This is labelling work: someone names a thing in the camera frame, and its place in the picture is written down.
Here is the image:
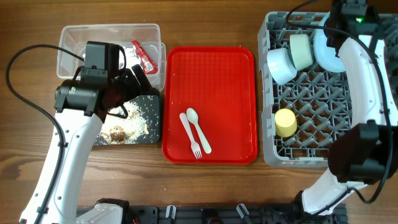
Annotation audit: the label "small light blue bowl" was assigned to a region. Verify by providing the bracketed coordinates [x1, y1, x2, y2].
[267, 48, 297, 85]

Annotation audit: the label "light blue plate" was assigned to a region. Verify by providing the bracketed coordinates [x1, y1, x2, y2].
[313, 29, 345, 73]

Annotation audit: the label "grey dishwasher rack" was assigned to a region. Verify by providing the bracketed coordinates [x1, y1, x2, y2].
[257, 11, 386, 168]

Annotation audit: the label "red snack wrapper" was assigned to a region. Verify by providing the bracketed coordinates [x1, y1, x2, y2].
[131, 40, 158, 75]

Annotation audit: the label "mint green bowl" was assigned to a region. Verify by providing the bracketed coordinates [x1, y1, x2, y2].
[289, 34, 313, 70]

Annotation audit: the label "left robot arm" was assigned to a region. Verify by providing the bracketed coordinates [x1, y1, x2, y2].
[19, 41, 152, 223]

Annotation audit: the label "white napkin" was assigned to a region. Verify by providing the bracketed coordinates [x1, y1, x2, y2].
[119, 46, 141, 69]

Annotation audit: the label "clear plastic bin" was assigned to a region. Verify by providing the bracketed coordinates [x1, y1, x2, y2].
[59, 24, 167, 91]

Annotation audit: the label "food scraps rice and nuts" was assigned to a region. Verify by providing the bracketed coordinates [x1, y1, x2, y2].
[99, 101, 156, 146]

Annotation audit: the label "red serving tray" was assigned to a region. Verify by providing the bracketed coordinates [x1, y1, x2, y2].
[162, 46, 258, 165]

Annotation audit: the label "black plastic tray bin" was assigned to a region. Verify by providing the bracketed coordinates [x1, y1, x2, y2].
[93, 88, 162, 146]

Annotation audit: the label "yellow plastic cup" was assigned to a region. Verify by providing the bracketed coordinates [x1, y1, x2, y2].
[274, 108, 297, 138]

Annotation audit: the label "white plastic spoon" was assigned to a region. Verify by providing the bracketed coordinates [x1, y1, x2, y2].
[187, 108, 212, 154]

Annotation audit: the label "white plastic fork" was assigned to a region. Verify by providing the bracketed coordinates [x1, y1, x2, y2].
[179, 113, 202, 159]

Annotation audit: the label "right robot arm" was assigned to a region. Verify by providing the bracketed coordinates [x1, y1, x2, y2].
[295, 1, 397, 219]

